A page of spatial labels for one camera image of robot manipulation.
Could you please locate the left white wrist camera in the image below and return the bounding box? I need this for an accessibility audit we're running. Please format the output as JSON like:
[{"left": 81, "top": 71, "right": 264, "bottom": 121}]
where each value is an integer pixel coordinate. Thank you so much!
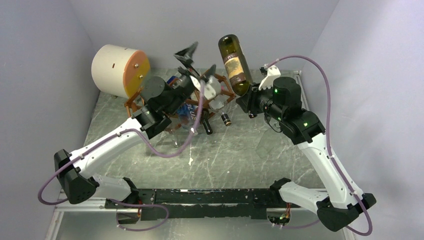
[{"left": 203, "top": 76, "right": 222, "bottom": 100}]

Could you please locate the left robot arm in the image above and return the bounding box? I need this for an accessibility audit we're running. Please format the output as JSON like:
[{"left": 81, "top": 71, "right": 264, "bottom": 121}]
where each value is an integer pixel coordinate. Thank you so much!
[{"left": 54, "top": 42, "right": 221, "bottom": 208}]

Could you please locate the blue glass bottle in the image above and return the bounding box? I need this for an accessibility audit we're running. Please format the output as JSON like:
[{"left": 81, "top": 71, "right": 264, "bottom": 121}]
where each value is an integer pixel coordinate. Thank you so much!
[{"left": 165, "top": 76, "right": 201, "bottom": 137}]

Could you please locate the clear square liquor bottle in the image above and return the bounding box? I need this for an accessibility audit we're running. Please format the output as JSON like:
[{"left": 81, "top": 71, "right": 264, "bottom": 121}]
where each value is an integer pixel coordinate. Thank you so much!
[{"left": 208, "top": 92, "right": 232, "bottom": 127}]

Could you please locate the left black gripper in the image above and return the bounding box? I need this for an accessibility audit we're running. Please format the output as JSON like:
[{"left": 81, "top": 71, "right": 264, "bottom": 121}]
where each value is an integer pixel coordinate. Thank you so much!
[{"left": 165, "top": 42, "right": 217, "bottom": 115}]

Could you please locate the black base bar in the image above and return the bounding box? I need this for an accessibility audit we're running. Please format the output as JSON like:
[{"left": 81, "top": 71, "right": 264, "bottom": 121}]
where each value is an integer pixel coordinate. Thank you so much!
[{"left": 104, "top": 188, "right": 289, "bottom": 224}]

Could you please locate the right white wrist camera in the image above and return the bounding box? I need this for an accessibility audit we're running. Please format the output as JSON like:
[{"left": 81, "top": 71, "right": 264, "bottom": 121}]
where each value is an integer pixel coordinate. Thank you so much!
[{"left": 258, "top": 65, "right": 281, "bottom": 91}]

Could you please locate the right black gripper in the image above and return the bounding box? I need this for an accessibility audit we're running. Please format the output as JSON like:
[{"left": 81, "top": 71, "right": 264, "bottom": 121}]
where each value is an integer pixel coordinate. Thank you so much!
[{"left": 236, "top": 80, "right": 286, "bottom": 122}]

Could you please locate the brown wooden wine rack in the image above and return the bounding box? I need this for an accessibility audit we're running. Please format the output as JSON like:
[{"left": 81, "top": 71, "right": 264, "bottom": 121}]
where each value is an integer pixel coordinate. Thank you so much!
[{"left": 125, "top": 73, "right": 236, "bottom": 139}]

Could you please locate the cream cylinder with orange face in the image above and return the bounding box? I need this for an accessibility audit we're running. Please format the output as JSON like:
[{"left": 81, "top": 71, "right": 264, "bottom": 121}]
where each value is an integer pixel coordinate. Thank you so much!
[{"left": 91, "top": 44, "right": 151, "bottom": 98}]

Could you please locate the clear slim glass bottle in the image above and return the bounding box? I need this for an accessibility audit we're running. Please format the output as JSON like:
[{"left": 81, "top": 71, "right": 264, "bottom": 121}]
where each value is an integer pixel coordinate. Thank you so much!
[{"left": 167, "top": 127, "right": 182, "bottom": 148}]

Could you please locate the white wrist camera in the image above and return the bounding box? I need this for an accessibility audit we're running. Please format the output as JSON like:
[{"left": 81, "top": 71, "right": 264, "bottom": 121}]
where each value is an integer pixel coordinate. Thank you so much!
[
  {"left": 203, "top": 76, "right": 222, "bottom": 100},
  {"left": 258, "top": 65, "right": 281, "bottom": 91}
]

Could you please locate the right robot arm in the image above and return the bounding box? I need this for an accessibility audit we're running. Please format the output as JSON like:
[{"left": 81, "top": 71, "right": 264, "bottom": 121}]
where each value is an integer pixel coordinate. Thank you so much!
[{"left": 236, "top": 76, "right": 377, "bottom": 232}]

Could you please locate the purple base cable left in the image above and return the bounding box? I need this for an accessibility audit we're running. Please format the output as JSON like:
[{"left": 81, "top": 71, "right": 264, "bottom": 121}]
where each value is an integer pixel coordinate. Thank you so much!
[{"left": 109, "top": 198, "right": 171, "bottom": 232}]

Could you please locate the dark green wine bottle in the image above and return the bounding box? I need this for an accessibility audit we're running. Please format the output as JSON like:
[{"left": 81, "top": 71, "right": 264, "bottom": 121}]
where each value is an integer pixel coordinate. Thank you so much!
[{"left": 200, "top": 108, "right": 213, "bottom": 135}]

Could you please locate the olive green wine bottle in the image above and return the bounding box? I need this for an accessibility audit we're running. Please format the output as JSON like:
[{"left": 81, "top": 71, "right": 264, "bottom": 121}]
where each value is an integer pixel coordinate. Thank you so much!
[{"left": 218, "top": 34, "right": 253, "bottom": 96}]

